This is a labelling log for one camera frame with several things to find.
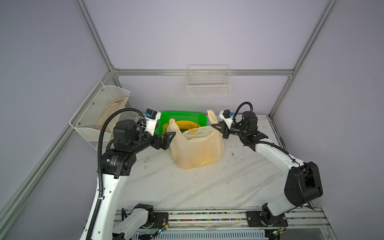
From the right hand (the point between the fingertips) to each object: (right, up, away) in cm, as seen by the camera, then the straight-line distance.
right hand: (212, 124), depth 78 cm
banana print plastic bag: (-8, -13, +6) cm, 17 cm away
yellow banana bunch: (-17, +1, +29) cm, 34 cm away
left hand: (-22, -3, -16) cm, 27 cm away
